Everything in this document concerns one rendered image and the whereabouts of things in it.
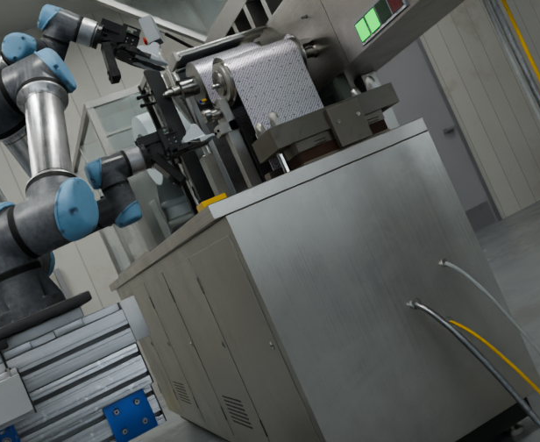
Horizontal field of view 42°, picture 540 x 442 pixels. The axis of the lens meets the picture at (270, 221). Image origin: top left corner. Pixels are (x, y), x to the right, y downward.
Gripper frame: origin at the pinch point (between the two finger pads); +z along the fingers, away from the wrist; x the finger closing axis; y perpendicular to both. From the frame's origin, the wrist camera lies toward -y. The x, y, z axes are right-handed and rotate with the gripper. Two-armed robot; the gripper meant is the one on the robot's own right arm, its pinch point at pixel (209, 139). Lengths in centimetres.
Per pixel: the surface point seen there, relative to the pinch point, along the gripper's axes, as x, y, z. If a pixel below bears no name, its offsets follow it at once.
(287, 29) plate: 17, 28, 46
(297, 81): -0.3, 7.1, 32.8
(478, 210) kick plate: 386, -90, 354
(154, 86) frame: 33.1, 28.9, 1.3
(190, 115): 75, 25, 22
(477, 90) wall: 394, 20, 420
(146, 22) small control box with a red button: 58, 60, 16
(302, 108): -0.2, -0.9, 30.8
